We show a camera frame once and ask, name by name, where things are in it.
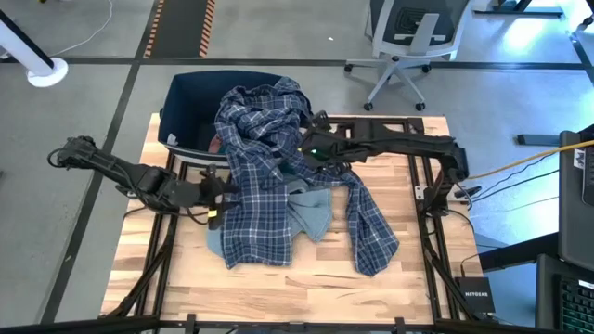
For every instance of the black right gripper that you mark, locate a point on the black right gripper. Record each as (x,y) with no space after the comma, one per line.
(320,144)

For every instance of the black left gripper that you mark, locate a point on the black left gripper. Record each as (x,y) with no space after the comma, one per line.
(212,195)

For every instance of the blue plaid shirt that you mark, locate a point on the blue plaid shirt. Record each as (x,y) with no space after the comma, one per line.
(260,139)

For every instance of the light blue jeans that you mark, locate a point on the light blue jeans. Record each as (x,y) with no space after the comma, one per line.
(311,213)

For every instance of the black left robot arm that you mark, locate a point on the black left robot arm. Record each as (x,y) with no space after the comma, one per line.
(130,174)

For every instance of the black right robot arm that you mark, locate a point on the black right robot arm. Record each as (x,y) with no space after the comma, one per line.
(408,139)

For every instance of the navy white striped fabric bin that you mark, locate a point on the navy white striped fabric bin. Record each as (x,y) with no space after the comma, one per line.
(190,106)

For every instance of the white office chair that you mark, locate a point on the white office chair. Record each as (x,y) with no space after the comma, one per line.
(413,32)

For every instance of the grey desk foot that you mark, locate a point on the grey desk foot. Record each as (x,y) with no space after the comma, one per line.
(538,139)

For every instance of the black desk beam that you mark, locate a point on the black desk beam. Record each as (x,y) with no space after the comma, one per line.
(515,253)

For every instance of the white tower fan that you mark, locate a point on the white tower fan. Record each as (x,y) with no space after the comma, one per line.
(32,60)

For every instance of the black backlit keyboard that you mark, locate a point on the black backlit keyboard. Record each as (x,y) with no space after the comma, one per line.
(575,306)

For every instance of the black metal table frame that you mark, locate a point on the black metal table frame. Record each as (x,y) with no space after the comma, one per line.
(415,241)

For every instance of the black Netgear switch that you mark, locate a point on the black Netgear switch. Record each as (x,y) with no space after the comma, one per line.
(474,294)

